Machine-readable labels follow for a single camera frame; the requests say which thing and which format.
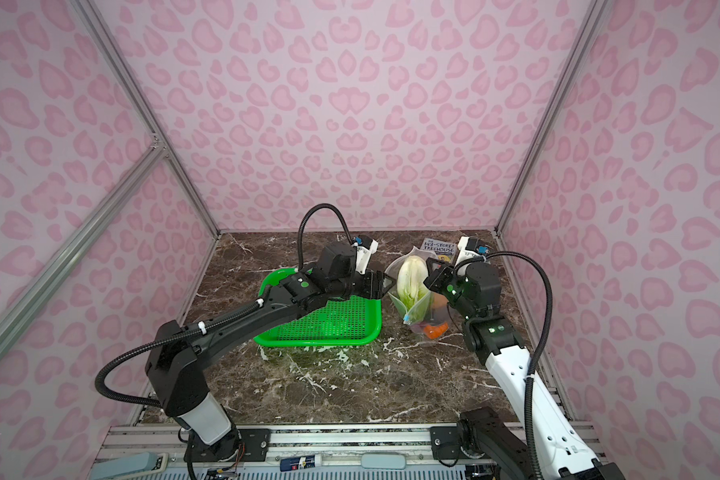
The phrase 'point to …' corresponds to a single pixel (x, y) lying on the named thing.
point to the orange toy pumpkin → (433, 332)
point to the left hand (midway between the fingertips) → (391, 274)
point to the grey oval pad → (383, 461)
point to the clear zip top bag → (436, 312)
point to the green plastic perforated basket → (343, 320)
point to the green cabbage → (412, 291)
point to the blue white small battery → (298, 463)
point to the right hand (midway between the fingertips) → (426, 257)
